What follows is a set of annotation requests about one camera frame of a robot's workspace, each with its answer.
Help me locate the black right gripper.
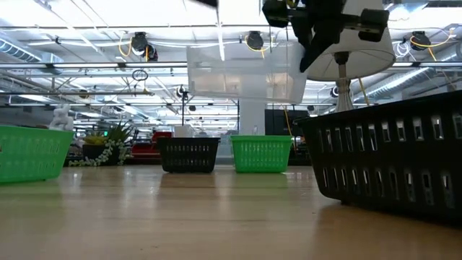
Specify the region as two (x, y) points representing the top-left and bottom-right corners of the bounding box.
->
(261, 0), (391, 74)

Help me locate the clear plastic bin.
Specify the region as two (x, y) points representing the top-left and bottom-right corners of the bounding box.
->
(186, 40), (308, 105)

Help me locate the white shade table lamp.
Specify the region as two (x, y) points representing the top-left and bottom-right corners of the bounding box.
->
(305, 0), (397, 113)

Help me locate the black cabinet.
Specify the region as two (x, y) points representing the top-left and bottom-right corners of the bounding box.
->
(264, 109), (311, 138)

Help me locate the white pillar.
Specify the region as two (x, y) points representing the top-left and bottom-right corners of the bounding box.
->
(239, 100), (269, 137)

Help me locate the black plastic basket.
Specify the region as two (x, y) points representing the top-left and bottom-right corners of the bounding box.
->
(294, 90), (462, 227)
(157, 136), (221, 175)

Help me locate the white box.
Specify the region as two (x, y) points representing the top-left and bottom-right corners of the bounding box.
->
(173, 124), (196, 139)

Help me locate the red tool cart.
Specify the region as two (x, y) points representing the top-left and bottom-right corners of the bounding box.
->
(130, 130), (174, 160)

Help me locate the potted succulent plant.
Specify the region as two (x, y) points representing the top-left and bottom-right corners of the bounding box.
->
(68, 121), (135, 168)

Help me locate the white figurine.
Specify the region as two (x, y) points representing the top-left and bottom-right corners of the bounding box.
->
(48, 103), (75, 132)

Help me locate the black ceiling cord reel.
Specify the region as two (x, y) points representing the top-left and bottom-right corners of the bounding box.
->
(245, 30), (265, 52)
(410, 30), (433, 52)
(130, 31), (159, 62)

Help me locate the yellow hanging cable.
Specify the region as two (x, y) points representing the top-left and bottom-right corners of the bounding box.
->
(357, 78), (371, 108)

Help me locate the black metal frame stand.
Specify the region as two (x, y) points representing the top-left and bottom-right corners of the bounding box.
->
(180, 90), (241, 137)

